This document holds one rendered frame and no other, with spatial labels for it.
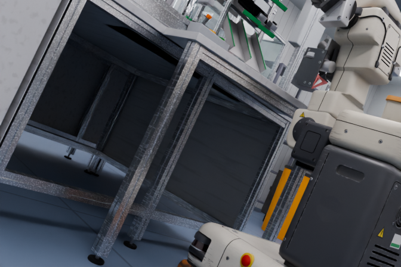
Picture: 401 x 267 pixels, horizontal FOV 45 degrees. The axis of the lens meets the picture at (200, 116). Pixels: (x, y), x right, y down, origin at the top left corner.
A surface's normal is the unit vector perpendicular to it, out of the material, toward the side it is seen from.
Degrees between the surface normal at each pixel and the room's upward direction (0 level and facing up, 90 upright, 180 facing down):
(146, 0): 90
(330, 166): 90
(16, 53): 90
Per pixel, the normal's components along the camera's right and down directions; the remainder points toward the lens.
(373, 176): -0.68, -0.36
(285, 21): 0.60, 0.22
